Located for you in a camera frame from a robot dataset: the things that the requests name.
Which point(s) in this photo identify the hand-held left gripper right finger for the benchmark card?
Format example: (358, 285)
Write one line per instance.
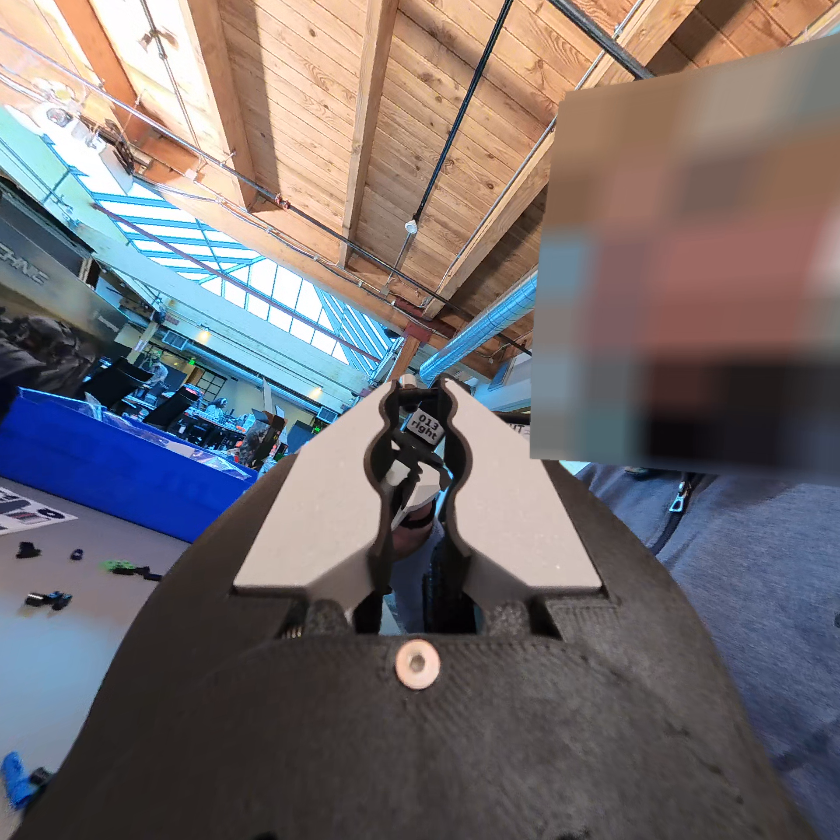
(518, 525)

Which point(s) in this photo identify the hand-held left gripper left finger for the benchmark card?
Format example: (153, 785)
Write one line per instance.
(315, 525)

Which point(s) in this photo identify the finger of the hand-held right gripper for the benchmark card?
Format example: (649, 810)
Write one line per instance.
(420, 497)
(397, 476)

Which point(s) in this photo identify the green black lego piece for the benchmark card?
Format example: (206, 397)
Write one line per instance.
(128, 568)

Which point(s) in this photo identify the lego sticker sheet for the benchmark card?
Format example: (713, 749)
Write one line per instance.
(26, 512)

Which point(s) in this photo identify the blue black lego axle assembly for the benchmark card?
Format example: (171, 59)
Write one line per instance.
(16, 781)

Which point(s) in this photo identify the person's right hand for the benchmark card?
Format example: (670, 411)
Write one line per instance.
(410, 543)

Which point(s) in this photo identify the black chair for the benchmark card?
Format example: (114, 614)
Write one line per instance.
(170, 407)
(111, 384)

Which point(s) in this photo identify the skylight window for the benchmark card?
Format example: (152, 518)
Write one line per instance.
(282, 289)

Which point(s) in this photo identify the blue storage bin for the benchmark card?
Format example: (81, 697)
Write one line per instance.
(98, 472)

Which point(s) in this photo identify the person's blue sweater torso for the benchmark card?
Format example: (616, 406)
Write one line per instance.
(754, 590)

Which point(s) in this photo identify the dark cloth bundle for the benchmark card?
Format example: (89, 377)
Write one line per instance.
(39, 361)

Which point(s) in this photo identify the black ceiling pipe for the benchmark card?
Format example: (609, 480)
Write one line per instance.
(463, 111)

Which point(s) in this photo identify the silver ventilation duct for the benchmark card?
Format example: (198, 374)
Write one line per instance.
(472, 328)

